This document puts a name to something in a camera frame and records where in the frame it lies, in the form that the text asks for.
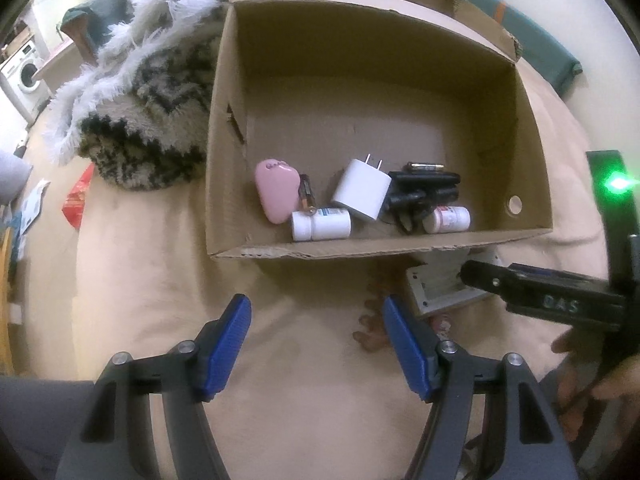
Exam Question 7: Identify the white wall charger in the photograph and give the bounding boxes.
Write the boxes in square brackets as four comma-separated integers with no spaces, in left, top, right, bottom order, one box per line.
[330,152,392,223]

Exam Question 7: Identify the pink heart-shaped case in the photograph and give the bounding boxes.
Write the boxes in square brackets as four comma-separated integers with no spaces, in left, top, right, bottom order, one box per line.
[254,159,302,224]

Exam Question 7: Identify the green upholstered chair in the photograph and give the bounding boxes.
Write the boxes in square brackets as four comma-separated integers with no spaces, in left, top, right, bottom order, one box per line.
[60,0,133,63]

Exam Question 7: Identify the beige side table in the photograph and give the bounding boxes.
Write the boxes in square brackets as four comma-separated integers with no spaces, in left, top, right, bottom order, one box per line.
[31,39,83,83]

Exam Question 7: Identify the person's right hand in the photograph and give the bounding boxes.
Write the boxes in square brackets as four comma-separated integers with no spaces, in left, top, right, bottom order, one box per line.
[551,324,640,413]

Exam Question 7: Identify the white power strip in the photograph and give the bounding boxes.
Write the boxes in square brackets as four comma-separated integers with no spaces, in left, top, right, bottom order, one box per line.
[405,254,503,321]

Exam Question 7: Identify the black plastic gadget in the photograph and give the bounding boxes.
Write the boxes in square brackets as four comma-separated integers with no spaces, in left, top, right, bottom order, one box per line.
[386,170,462,234]

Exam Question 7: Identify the grey plastic bag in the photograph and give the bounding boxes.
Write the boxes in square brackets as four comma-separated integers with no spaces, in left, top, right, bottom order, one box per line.
[0,149,34,207]

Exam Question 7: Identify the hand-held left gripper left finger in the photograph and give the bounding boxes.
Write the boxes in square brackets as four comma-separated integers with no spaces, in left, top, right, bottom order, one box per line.
[54,294,253,480]

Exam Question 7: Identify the small white red-label bottle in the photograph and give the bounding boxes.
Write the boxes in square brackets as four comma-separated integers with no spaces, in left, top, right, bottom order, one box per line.
[422,205,472,234]

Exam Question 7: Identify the white papers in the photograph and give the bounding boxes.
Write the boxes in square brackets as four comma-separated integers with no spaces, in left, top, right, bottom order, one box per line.
[9,179,52,261]

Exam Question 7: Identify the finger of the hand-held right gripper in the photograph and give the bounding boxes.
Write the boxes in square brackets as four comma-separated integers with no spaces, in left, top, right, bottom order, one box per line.
[507,263,563,279]
[459,259,628,332]

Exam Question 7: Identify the red plastic bag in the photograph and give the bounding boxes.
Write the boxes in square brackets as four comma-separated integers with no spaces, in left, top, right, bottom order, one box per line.
[60,162,97,232]

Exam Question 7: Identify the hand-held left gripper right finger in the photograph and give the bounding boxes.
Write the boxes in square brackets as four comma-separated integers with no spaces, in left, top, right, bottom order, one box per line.
[381,295,581,480]

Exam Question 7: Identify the brown bead string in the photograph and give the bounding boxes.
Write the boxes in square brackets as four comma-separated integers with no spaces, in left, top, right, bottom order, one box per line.
[351,280,398,357]

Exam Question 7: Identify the black and cream shaggy blanket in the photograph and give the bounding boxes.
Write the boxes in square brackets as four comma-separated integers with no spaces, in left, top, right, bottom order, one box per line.
[42,0,236,192]

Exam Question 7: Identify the person's grey trouser leg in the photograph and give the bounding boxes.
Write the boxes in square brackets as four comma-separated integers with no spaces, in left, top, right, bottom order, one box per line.
[0,374,98,480]

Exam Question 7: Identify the brown cardboard box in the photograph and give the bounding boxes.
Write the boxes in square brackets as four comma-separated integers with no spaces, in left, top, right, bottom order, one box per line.
[205,0,555,261]

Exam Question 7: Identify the white pill bottle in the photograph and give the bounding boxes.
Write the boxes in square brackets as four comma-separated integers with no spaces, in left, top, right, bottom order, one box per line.
[291,207,353,242]

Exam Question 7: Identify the yellow wooden chair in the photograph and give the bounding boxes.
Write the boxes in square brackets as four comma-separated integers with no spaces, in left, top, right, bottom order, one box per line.
[0,227,17,376]

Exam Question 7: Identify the green padded headboard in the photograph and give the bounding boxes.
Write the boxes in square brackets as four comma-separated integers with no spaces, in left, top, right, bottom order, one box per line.
[445,0,584,100]

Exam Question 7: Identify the white washing machine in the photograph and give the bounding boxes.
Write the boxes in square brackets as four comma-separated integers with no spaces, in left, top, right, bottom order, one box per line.
[0,34,52,122]

